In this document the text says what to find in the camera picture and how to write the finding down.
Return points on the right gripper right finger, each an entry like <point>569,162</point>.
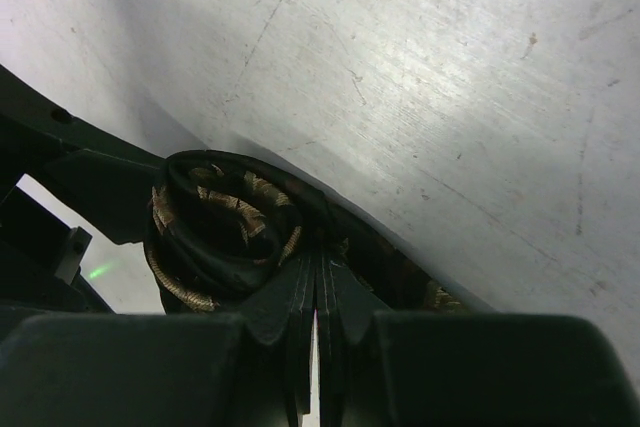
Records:
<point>383,367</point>

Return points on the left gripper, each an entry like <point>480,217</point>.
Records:
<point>103,178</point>

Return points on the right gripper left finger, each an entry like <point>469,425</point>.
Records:
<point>64,366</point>

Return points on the black gold floral tie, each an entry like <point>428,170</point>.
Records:
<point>222,225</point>

